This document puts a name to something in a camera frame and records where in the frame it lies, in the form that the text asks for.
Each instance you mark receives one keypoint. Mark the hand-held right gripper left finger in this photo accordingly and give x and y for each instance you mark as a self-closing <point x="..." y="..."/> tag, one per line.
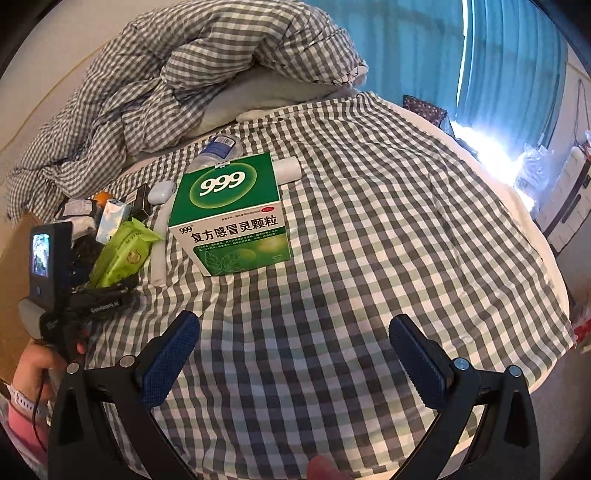
<point x="171" y="364"/>

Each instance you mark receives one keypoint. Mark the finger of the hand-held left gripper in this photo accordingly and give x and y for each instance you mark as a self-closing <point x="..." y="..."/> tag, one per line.
<point x="105" y="290"/>

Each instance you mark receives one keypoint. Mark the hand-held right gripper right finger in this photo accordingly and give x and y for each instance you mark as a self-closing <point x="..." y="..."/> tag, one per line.
<point x="419" y="364"/>

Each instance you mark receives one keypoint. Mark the cardboard box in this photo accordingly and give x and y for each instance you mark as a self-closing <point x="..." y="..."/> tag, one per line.
<point x="18" y="286"/>

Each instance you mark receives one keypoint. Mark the green wet wipes packet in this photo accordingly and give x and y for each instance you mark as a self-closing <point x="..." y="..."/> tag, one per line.
<point x="124" y="254"/>

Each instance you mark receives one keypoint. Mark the light blue tissue pack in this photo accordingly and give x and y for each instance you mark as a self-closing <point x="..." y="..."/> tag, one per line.
<point x="111" y="221"/>

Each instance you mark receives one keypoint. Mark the white grey printed packet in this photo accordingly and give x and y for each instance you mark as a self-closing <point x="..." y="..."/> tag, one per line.
<point x="76" y="213"/>

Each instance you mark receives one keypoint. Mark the green medicine box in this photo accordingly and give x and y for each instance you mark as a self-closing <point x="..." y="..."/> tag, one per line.
<point x="231" y="217"/>

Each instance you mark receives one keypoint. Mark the white tube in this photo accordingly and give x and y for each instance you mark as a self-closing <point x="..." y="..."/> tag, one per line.
<point x="290" y="170"/>

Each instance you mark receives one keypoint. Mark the person's left forearm pink sleeve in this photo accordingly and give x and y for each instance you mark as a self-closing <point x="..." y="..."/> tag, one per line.
<point x="14" y="436"/>

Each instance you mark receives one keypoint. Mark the person's left hand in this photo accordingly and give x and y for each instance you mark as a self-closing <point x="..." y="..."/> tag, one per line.
<point x="34" y="369"/>

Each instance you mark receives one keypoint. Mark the person's right hand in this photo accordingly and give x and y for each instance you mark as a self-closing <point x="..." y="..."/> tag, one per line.
<point x="323" y="468"/>

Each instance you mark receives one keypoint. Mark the long white strip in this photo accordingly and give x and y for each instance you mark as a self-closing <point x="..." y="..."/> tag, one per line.
<point x="159" y="251"/>

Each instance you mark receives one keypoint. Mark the small orange object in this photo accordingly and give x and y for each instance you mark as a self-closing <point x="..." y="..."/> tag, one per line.
<point x="100" y="199"/>

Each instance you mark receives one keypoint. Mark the black box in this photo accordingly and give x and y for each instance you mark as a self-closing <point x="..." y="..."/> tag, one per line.
<point x="138" y="201"/>

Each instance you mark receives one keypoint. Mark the white earbuds case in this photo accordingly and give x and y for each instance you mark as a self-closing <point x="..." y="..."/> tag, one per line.
<point x="161" y="191"/>

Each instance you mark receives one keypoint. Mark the white wrist watch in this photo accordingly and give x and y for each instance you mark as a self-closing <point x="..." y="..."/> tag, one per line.
<point x="21" y="399"/>

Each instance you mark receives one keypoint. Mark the red object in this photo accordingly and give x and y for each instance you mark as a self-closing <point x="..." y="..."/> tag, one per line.
<point x="584" y="330"/>

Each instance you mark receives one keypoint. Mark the clear water bottle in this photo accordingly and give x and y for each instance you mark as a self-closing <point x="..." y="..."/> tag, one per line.
<point x="217" y="150"/>

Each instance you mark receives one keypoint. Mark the white ribbed suitcase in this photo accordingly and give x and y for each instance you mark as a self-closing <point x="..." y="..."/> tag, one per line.
<point x="570" y="203"/>

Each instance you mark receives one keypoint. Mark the grey checkered duvet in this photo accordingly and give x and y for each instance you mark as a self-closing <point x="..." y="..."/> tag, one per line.
<point x="138" y="69"/>

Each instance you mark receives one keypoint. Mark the clear plastic bag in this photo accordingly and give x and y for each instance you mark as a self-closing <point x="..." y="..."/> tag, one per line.
<point x="534" y="166"/>

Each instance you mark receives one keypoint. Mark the dark patterned bag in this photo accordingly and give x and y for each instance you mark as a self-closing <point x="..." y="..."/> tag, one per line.
<point x="425" y="110"/>

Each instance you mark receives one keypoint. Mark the blue curtain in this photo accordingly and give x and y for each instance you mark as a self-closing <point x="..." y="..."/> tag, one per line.
<point x="415" y="46"/>

